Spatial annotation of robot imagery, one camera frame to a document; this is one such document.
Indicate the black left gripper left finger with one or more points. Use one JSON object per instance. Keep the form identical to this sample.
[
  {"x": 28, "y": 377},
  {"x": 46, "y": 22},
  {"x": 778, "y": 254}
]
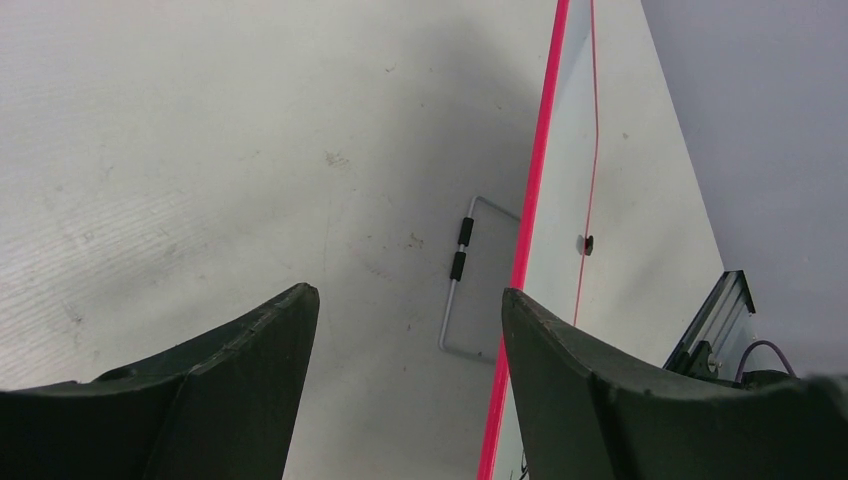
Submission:
[{"x": 222, "y": 405}]

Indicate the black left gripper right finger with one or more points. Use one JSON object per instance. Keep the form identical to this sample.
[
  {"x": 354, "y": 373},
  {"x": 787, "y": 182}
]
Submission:
[{"x": 587, "y": 410}]

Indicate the red framed whiteboard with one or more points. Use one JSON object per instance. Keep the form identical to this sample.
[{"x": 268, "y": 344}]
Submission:
[{"x": 549, "y": 252}]

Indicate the aluminium frame rail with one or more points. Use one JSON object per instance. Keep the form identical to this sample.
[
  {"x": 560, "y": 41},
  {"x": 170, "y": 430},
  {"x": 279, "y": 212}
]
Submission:
[{"x": 713, "y": 345}]

